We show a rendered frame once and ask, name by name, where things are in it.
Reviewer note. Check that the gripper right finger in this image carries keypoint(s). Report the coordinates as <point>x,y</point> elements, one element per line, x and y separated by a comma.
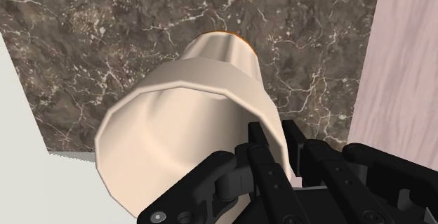
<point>337,175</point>

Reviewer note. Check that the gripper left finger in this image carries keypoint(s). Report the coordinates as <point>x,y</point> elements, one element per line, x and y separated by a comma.
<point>270,185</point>

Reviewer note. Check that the cream cup with orange base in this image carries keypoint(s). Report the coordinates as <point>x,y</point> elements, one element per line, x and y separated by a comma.
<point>178,131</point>

